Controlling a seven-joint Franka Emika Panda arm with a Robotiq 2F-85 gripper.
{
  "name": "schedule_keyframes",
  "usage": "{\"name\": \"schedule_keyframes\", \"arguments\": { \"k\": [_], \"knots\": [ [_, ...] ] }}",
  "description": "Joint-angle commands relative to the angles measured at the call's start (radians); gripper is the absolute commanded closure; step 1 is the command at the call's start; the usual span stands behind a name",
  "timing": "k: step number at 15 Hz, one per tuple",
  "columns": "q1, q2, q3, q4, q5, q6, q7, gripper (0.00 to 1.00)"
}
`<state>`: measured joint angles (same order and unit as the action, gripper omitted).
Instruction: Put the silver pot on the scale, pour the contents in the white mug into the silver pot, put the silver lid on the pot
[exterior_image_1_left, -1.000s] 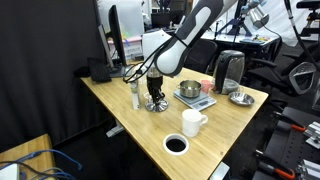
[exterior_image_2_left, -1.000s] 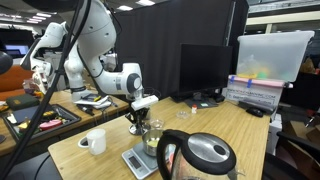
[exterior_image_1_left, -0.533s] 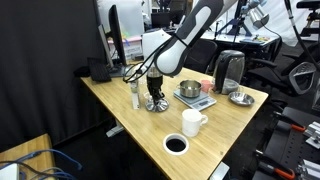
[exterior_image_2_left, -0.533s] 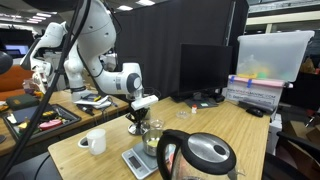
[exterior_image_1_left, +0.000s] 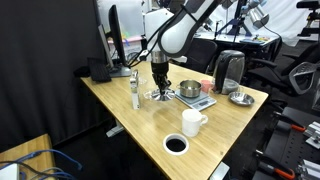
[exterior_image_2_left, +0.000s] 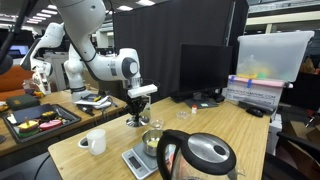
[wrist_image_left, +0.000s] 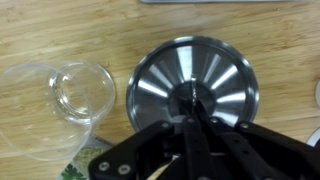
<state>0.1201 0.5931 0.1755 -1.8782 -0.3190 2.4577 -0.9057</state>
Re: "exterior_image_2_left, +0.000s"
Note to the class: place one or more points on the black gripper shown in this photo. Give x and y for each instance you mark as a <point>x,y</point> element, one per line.
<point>137,102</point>

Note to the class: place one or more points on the yellow couscous grains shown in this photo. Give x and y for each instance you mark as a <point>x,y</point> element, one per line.
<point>153,143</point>

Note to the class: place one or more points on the white plastic mug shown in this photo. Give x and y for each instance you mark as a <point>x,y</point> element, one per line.
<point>97,143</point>

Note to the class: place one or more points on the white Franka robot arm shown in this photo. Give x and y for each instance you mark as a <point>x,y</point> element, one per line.
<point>100,66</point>

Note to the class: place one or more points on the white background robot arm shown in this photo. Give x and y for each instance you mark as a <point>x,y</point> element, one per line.
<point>50,36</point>

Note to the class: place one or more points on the white digital kitchen scale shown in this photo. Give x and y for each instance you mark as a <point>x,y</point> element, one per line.
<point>136,161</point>

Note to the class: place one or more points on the white paper stack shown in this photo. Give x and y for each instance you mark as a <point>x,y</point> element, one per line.
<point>100,101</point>

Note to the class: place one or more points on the clear petri dish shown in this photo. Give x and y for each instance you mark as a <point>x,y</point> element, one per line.
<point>182,115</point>

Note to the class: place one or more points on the small white bottle red cap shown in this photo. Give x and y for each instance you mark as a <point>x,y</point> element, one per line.
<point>194,110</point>

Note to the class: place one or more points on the black plastic tray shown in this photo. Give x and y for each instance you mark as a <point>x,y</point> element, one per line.
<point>71,118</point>

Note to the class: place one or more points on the black curtain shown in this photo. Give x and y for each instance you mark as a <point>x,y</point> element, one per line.
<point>160,40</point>

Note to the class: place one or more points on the black computer monitor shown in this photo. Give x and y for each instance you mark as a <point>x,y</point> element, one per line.
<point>205,70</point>

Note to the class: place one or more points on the pink toy food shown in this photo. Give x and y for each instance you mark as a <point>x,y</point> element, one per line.
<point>50,125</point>

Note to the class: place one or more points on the black and yellow toy food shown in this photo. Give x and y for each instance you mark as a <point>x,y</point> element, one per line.
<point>48,114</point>

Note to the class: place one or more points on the ceiling light panel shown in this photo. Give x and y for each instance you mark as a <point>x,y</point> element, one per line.
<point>124,8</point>
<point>145,2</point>

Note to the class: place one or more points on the yellow and brown toy food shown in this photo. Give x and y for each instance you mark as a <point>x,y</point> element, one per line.
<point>28,128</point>

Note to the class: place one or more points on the dark green pouch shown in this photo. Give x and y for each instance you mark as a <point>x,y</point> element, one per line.
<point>22,101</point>

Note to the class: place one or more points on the white printed cardboard box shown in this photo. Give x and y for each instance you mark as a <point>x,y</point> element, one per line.
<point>253,96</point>

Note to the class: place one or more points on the black computer mouse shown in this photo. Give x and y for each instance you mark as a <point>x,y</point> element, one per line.
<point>255,112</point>

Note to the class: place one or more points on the orange sofa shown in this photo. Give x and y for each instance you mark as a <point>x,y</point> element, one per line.
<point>11,81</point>

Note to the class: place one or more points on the pink board with blue tape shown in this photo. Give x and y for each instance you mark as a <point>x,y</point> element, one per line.
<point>263,82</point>

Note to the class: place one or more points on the black tripod pole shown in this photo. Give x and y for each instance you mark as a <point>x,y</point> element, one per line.
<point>10,36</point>

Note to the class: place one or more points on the translucent plastic storage bin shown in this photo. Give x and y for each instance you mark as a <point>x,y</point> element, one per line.
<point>275,56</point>

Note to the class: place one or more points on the black office chair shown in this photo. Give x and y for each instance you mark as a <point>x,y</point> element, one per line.
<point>293,150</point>

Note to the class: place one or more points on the brown cardboard box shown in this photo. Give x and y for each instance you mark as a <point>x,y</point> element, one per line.
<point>300,131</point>

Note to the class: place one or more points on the white wrist camera block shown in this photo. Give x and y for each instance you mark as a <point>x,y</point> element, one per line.
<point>142,90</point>

